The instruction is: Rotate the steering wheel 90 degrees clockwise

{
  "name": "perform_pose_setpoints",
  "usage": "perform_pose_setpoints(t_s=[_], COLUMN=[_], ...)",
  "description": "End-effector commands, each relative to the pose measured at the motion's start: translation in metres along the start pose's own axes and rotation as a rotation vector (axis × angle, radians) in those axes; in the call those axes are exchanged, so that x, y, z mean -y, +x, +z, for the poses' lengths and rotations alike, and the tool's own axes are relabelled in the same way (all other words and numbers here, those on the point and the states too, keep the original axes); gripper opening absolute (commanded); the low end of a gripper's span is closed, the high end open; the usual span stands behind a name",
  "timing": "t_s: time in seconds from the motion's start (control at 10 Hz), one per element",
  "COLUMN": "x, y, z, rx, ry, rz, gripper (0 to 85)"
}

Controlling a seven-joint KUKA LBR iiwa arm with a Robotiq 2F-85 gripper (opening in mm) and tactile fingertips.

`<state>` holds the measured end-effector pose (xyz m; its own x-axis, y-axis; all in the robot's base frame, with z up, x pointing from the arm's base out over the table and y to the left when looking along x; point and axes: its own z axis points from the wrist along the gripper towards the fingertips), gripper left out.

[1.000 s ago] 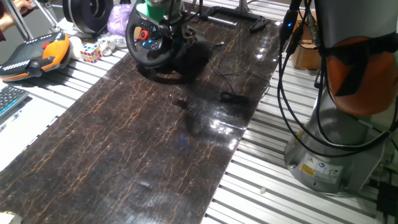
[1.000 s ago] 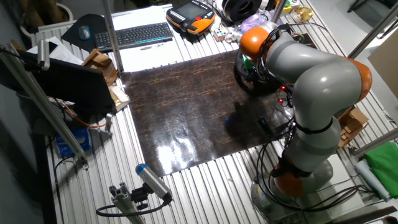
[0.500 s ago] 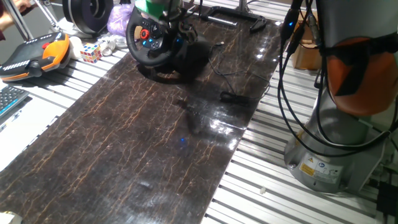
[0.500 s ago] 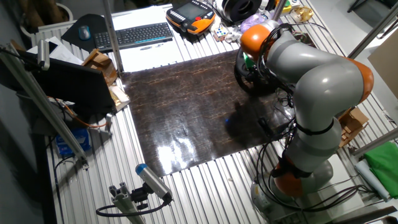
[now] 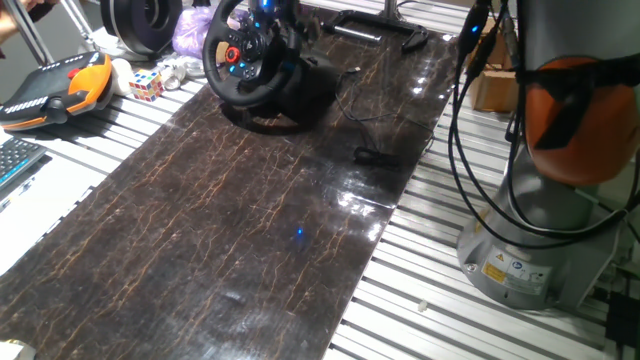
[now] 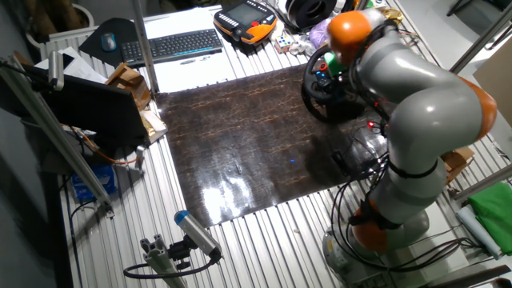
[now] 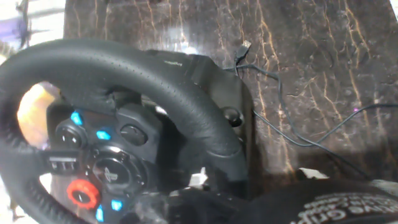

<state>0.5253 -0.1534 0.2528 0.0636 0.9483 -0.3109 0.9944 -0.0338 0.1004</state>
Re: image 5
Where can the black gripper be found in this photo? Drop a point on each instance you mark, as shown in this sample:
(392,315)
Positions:
(285,12)

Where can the black gaming steering wheel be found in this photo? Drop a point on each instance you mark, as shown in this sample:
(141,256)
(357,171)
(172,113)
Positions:
(310,90)

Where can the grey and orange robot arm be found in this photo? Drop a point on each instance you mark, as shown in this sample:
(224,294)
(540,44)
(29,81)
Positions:
(550,225)

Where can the person's bare hand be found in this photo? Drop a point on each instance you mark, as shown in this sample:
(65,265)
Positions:
(7,27)

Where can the purple plastic bag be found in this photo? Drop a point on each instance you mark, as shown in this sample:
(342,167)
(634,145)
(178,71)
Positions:
(192,30)

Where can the crumpled clear plastic bag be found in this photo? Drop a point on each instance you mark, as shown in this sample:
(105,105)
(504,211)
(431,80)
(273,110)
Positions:
(182,70)

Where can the rubiks cube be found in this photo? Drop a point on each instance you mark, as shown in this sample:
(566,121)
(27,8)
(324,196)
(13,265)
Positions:
(146,85)

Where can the white round object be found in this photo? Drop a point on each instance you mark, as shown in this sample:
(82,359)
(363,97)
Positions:
(121,77)

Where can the slanted metal rod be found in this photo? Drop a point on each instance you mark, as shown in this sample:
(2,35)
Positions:
(30,32)
(81,16)

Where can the tan cardboard box with flaps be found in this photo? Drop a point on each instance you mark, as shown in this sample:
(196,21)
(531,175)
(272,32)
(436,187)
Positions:
(495,90)

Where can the orange and black teach pendant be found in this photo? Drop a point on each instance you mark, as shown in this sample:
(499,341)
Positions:
(50,95)

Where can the black computer keyboard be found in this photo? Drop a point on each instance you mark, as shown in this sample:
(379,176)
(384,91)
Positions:
(17,157)

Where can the large white sheet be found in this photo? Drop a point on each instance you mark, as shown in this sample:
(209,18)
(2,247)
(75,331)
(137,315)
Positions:
(30,225)

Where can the aluminium frame post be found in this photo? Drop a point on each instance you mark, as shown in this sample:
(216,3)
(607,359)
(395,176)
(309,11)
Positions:
(391,9)

